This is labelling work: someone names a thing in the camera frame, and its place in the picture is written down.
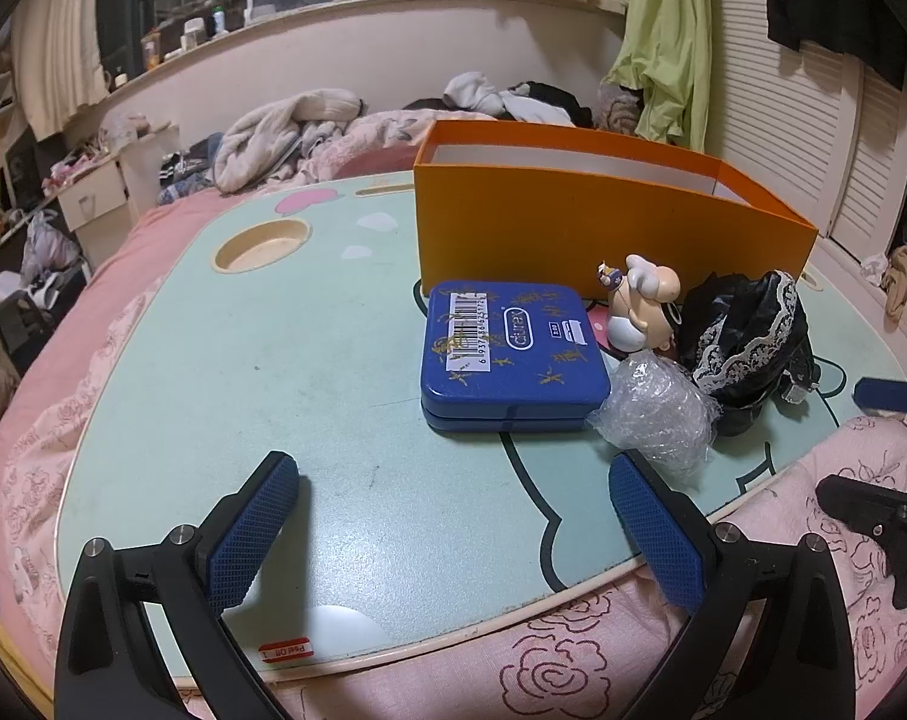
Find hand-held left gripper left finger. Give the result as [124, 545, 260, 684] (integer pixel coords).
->
[55, 451, 301, 720]

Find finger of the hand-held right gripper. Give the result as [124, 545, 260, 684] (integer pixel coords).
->
[815, 474, 907, 612]
[854, 377, 907, 415]

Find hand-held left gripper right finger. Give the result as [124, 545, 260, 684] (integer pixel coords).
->
[607, 450, 858, 720]

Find blue metal tin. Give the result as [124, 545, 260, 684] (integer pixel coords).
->
[419, 280, 612, 434]

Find orange cardboard box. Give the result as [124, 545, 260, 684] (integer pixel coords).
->
[412, 118, 821, 301]

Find mint green desktop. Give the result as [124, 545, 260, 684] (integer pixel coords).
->
[52, 169, 907, 683]

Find beige stockings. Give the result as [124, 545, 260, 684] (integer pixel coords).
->
[884, 247, 907, 320]

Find clear bubble wrap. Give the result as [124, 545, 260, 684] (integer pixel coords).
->
[587, 354, 720, 492]

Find white-haired cartoon figurine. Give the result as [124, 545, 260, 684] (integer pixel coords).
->
[596, 253, 683, 352]

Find white louvered wardrobe doors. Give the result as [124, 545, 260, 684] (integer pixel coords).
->
[712, 0, 907, 256]

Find grey plastic bag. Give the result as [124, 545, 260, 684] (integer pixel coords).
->
[22, 210, 80, 278]

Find white bedside cabinet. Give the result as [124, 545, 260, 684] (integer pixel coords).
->
[56, 124, 181, 252]

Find pinkish plush toy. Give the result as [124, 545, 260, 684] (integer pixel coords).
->
[599, 82, 645, 136]

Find black hanging clothes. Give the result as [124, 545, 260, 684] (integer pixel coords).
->
[761, 0, 907, 83]

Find maroon cushion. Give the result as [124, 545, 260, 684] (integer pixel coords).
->
[314, 146, 425, 182]

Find cream fluffy blanket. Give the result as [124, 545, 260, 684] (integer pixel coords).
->
[214, 88, 365, 192]

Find green hanging cloth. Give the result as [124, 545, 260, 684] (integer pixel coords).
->
[607, 0, 725, 155]

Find pink floral quilt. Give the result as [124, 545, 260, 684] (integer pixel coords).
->
[304, 109, 500, 185]

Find black clothing heap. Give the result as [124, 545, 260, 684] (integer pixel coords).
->
[498, 81, 593, 128]

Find white clothing heap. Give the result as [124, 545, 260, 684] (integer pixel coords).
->
[445, 73, 530, 117]

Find cream side curtain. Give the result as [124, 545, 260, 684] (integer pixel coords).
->
[11, 0, 136, 140]

